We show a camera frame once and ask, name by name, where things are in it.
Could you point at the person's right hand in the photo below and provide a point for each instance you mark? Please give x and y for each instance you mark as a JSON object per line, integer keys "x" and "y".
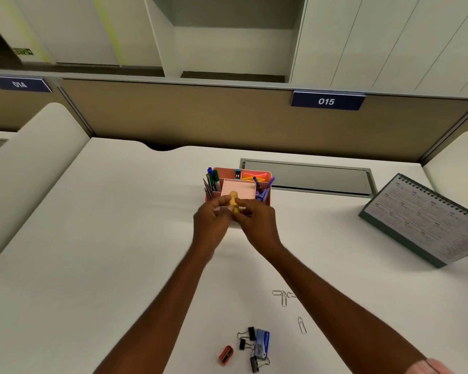
{"x": 259, "y": 227}

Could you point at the person's left hand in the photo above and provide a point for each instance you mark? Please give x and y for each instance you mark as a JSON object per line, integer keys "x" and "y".
{"x": 210, "y": 227}

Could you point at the purple hole punch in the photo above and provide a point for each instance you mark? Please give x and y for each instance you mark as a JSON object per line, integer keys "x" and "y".
{"x": 262, "y": 194}

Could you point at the black pencil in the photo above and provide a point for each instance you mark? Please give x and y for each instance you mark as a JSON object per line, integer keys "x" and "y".
{"x": 210, "y": 192}

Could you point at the grey pencil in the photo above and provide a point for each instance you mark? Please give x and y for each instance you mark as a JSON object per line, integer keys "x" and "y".
{"x": 206, "y": 188}

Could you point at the yellow transparent lead case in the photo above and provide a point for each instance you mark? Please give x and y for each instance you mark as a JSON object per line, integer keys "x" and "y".
{"x": 234, "y": 198}

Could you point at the purple gel pen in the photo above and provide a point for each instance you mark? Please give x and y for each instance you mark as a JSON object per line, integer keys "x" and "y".
{"x": 269, "y": 184}

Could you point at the dark pen colourful print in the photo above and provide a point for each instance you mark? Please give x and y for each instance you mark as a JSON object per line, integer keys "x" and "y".
{"x": 257, "y": 183}

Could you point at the pink desk organizer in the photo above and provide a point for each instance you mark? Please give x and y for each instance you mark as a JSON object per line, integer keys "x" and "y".
{"x": 238, "y": 186}

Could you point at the green capped white marker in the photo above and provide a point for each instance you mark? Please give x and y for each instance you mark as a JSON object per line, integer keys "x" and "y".
{"x": 210, "y": 181}
{"x": 216, "y": 178}

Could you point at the yellow sticky note pad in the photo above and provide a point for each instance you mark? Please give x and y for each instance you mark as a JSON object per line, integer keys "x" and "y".
{"x": 249, "y": 179}

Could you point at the orange sticky note pad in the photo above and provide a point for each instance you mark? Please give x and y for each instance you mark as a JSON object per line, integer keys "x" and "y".
{"x": 253, "y": 175}

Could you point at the pink sticky note pad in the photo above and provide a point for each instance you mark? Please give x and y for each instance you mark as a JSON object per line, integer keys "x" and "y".
{"x": 264, "y": 173}

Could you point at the blue staple box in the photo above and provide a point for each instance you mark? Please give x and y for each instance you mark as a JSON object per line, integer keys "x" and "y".
{"x": 262, "y": 343}

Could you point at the red pencil sharpener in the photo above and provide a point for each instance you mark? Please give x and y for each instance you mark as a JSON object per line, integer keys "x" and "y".
{"x": 225, "y": 355}

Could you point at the green spiral desk calendar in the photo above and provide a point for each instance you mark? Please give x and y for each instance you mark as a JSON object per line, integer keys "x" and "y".
{"x": 425, "y": 222}

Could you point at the person's left forearm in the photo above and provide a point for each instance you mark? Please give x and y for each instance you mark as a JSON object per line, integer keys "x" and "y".
{"x": 160, "y": 319}

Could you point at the person's right forearm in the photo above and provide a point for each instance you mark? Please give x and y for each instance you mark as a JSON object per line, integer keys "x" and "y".
{"x": 347, "y": 315}

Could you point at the beige partition panel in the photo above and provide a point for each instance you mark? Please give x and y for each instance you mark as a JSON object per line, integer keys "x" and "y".
{"x": 464, "y": 136}
{"x": 199, "y": 116}
{"x": 8, "y": 109}

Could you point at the blue number sign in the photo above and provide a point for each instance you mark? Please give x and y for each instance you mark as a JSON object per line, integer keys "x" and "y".
{"x": 304, "y": 100}
{"x": 35, "y": 84}

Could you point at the white open shelf unit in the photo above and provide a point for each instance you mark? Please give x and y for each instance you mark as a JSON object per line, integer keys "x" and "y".
{"x": 234, "y": 46}

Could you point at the white side divider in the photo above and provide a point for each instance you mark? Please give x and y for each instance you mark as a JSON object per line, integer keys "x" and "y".
{"x": 460, "y": 163}
{"x": 23, "y": 171}

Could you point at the pink plaid sleeve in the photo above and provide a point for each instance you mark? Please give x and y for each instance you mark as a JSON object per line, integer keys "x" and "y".
{"x": 429, "y": 368}

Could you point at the white panelled cabinet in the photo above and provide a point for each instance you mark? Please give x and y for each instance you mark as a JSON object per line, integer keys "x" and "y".
{"x": 394, "y": 38}

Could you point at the green sticker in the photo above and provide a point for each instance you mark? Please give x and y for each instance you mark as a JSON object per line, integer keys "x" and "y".
{"x": 22, "y": 52}

